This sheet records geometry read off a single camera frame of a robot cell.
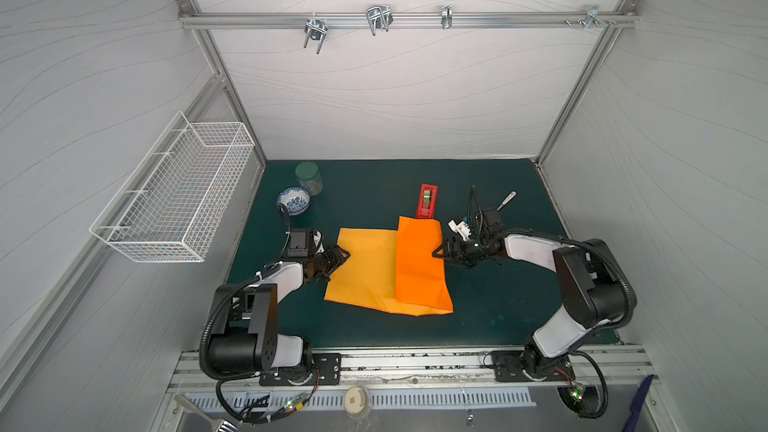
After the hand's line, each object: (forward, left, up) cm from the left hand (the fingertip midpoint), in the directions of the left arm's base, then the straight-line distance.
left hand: (349, 253), depth 92 cm
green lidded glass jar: (+25, +16, +8) cm, 31 cm away
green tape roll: (+20, -25, +4) cm, 32 cm away
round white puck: (-38, -7, +8) cm, 39 cm away
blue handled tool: (-36, -73, -3) cm, 82 cm away
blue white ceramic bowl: (+22, +23, -1) cm, 31 cm away
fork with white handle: (+25, -56, -1) cm, 62 cm away
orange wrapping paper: (-5, -14, -1) cm, 15 cm away
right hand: (+1, -30, +1) cm, 30 cm away
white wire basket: (-3, +38, +29) cm, 48 cm away
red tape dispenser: (+18, -25, +2) cm, 31 cm away
